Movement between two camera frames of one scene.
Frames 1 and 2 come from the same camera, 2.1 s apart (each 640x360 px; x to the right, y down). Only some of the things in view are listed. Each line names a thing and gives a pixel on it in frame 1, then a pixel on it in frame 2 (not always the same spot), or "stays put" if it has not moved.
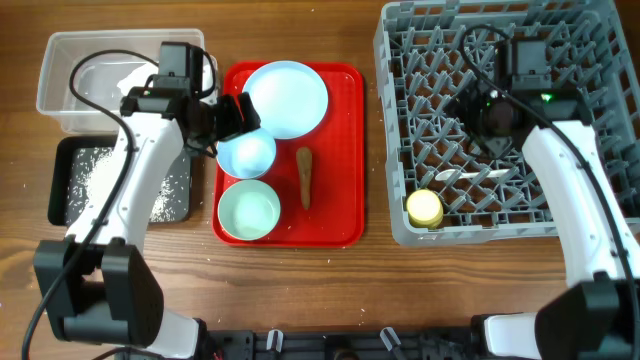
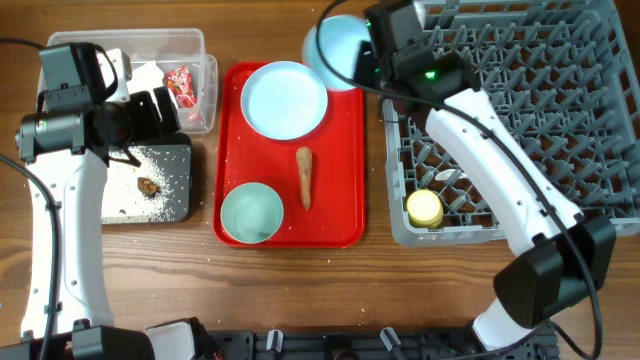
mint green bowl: [249, 210] stays put
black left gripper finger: [249, 114] to [168, 113]
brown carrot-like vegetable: [304, 159] stays put
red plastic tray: [319, 176] stays put
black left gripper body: [207, 134] to [137, 119]
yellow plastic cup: [424, 209] stays put
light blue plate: [290, 99] stays put
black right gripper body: [476, 111] to [369, 72]
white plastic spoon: [446, 174] stays put
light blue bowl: [248, 155] to [338, 36]
